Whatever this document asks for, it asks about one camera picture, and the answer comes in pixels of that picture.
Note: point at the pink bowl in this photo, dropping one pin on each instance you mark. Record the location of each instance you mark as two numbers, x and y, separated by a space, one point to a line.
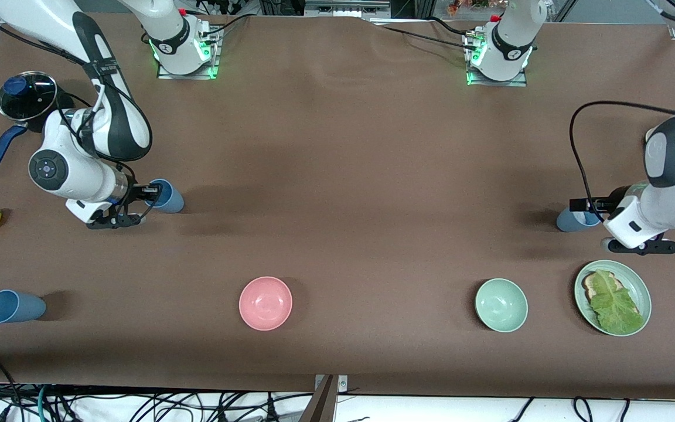
265 303

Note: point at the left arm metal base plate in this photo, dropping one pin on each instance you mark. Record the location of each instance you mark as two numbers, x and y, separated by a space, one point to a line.
495 83

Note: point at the mint green bowl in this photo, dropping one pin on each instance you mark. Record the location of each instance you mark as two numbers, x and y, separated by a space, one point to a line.
501 305

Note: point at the blue plastic cup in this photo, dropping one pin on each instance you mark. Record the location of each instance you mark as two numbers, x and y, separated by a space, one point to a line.
18 307
173 203
569 223

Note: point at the dark camera mounting pole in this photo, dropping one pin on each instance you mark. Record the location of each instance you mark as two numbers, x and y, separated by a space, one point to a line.
321 407

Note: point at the toasted bread slice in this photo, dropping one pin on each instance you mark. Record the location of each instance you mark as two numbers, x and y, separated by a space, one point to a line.
590 287

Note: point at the metal table edge bracket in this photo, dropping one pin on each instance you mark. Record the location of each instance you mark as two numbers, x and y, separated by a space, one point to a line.
343 384

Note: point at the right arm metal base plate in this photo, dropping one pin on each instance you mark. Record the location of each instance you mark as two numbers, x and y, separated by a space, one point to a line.
188 74

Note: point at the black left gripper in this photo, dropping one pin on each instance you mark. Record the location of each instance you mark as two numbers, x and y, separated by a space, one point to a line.
612 204

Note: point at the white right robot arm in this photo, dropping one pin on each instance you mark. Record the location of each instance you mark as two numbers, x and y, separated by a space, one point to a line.
79 176

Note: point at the green lettuce leaf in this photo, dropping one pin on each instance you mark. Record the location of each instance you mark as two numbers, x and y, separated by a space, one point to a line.
616 305

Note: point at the silver frame extrusion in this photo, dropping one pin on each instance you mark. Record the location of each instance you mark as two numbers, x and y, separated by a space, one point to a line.
343 9

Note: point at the glass lid with blue knob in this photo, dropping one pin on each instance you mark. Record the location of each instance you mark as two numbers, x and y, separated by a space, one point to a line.
24 97

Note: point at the mint green plate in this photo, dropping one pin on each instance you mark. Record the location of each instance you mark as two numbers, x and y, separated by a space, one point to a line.
642 287

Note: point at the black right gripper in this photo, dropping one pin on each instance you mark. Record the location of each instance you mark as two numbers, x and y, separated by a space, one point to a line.
133 191

